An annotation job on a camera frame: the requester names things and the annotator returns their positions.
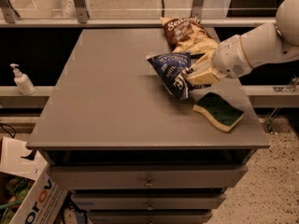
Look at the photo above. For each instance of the drawer knob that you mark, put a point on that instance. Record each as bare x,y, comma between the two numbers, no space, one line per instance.
150,207
149,183

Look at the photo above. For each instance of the brown Seabrook chip bag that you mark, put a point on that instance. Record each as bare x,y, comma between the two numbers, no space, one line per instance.
187,35

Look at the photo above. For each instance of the top drawer knob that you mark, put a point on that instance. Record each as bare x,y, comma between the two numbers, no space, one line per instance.
149,183

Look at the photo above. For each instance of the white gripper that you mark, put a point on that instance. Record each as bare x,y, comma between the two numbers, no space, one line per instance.
230,58

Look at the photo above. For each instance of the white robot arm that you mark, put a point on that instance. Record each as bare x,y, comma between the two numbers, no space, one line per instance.
274,42

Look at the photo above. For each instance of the green and yellow sponge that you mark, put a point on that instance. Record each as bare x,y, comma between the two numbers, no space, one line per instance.
218,111

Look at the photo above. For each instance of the grey drawer cabinet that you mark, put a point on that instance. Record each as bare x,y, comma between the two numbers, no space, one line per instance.
110,124

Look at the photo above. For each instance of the middle drawer knob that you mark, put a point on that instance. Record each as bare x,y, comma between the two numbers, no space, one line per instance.
150,207

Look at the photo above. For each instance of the white cardboard box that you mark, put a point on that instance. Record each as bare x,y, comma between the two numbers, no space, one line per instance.
28,194

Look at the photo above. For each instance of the white pump dispenser bottle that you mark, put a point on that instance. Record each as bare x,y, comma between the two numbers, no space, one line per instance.
22,81

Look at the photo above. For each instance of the blue Kettle chip bag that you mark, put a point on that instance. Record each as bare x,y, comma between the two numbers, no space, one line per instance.
172,69

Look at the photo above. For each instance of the green packets in box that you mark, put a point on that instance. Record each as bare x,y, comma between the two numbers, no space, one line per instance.
17,189

